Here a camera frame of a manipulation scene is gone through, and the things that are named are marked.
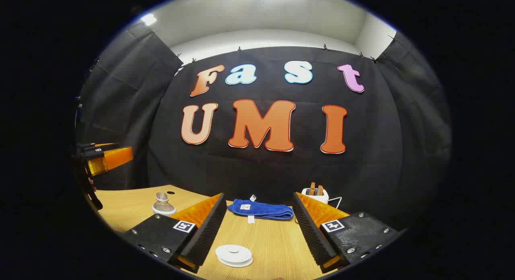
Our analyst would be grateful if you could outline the white teacup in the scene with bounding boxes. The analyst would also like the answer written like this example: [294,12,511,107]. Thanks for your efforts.
[216,245,253,264]

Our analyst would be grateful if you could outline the clear water bottle green label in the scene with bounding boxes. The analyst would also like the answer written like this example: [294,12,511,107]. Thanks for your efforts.
[152,192,177,216]

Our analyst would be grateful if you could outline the black backdrop cloth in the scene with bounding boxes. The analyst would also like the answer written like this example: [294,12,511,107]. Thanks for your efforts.
[74,22,453,232]

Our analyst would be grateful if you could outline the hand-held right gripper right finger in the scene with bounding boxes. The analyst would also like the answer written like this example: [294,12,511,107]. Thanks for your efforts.
[293,192,403,274]

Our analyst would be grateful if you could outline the white saucer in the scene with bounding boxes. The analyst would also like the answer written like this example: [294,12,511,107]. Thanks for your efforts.
[218,257,253,268]

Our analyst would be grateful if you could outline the cream toaster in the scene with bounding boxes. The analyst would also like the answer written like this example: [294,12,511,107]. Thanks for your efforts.
[301,187,330,205]

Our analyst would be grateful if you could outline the blue folded towel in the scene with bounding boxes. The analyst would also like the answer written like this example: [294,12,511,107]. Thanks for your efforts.
[227,195,295,224]

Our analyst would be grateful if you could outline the white teacup lid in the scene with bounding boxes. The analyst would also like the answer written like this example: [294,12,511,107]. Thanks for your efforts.
[221,246,247,258]

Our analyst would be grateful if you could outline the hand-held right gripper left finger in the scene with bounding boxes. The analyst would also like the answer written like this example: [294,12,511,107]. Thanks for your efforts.
[121,193,228,274]

